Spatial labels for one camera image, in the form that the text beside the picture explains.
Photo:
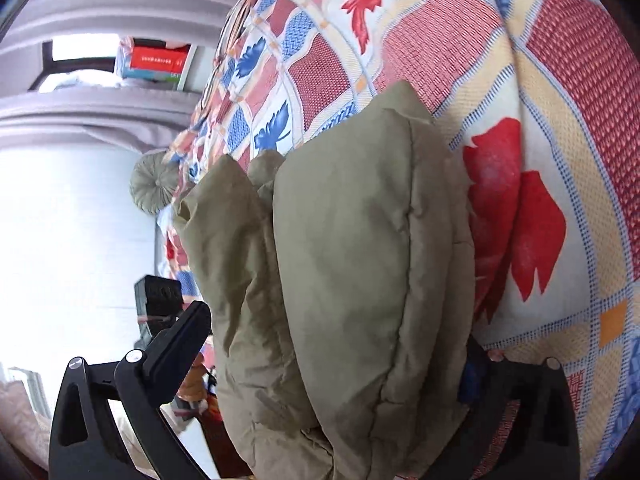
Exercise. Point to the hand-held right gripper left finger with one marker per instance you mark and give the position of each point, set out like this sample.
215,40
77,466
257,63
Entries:
175,347

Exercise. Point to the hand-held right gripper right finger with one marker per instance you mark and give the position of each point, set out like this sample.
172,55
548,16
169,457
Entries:
470,385

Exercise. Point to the khaki padded jacket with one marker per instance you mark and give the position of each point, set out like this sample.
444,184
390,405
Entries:
350,260

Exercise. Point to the person's left hand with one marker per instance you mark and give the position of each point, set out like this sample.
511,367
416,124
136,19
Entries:
194,382

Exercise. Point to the round grey cushion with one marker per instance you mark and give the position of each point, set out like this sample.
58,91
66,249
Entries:
152,180

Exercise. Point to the grey curtain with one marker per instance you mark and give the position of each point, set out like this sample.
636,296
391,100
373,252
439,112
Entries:
115,115

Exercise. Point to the red box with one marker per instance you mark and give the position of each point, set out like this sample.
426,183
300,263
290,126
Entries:
157,60

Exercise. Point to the window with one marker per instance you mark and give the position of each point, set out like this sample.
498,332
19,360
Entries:
82,55

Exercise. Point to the leaf patterned patchwork blanket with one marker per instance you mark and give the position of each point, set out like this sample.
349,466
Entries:
560,85

